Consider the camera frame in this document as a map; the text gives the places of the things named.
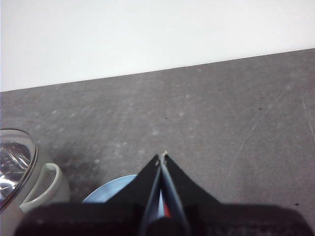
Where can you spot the blue round plate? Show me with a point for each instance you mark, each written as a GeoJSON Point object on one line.
{"type": "Point", "coordinates": [110, 189]}

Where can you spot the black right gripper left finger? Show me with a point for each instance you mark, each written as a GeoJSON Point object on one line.
{"type": "Point", "coordinates": [98, 218]}

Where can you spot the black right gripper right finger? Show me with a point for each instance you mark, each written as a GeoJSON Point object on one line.
{"type": "Point", "coordinates": [221, 218]}

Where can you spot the orange pumpkin with green stem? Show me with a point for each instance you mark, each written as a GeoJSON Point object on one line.
{"type": "Point", "coordinates": [167, 210]}

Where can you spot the pale green electric steamer pot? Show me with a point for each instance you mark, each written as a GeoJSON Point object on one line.
{"type": "Point", "coordinates": [49, 186]}

